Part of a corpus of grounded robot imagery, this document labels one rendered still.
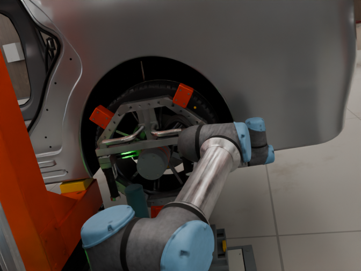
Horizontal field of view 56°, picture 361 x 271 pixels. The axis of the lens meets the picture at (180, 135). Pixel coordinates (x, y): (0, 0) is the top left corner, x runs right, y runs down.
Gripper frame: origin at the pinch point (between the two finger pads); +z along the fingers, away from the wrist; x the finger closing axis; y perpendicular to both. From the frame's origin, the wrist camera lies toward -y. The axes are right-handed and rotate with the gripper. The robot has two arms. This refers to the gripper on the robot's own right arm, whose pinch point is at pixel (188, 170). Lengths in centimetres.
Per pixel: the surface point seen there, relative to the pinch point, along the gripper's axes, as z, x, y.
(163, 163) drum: 11.1, -5.8, 2.9
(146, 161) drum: 18.4, -5.8, 5.1
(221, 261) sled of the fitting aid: -5, -27, -67
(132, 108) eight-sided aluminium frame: 23.0, -20.3, 26.3
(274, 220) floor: -43, -86, -83
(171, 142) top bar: 5.1, -1.3, 13.2
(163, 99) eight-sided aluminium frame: 7.9, -20.0, 28.1
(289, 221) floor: -52, -83, -83
